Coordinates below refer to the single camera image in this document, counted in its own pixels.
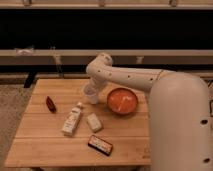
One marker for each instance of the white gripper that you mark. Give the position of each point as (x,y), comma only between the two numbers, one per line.
(94,87)

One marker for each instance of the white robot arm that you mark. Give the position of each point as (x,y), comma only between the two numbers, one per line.
(179,112)

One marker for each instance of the orange bowl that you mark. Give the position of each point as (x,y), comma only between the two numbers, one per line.
(122,101)

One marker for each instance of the white soap bar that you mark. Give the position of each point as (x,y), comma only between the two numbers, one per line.
(94,122)

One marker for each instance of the small dark red object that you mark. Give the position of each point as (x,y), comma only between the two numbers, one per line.
(51,106)

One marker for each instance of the white tube bottle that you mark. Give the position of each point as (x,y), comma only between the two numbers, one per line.
(72,120)

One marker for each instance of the wooden table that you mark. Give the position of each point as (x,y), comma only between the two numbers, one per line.
(39,141)

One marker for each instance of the dark rectangular snack box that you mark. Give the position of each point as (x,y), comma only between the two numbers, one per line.
(100,145)

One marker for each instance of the grey horizontal rail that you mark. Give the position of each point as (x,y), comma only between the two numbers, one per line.
(29,57)

